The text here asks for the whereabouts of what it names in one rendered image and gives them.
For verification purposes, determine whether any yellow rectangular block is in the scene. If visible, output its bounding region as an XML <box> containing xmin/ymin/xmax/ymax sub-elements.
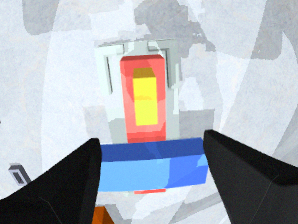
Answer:
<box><xmin>133</xmin><ymin>67</ymin><xmax>158</xmax><ymax>127</ymax></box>

